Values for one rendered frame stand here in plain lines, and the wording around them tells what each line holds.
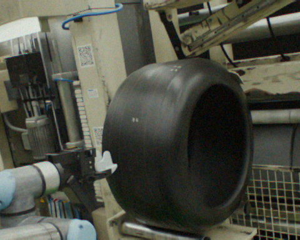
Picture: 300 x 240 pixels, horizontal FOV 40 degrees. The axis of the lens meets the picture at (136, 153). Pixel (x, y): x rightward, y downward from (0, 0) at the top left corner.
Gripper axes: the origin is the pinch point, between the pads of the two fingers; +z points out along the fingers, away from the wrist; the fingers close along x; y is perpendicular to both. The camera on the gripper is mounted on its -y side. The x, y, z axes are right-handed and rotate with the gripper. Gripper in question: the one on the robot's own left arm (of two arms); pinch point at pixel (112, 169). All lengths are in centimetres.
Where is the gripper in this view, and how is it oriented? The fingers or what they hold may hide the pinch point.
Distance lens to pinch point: 108.3
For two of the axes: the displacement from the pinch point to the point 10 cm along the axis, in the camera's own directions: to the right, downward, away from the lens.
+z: 6.5, -1.7, 7.4
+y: -0.8, -9.8, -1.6
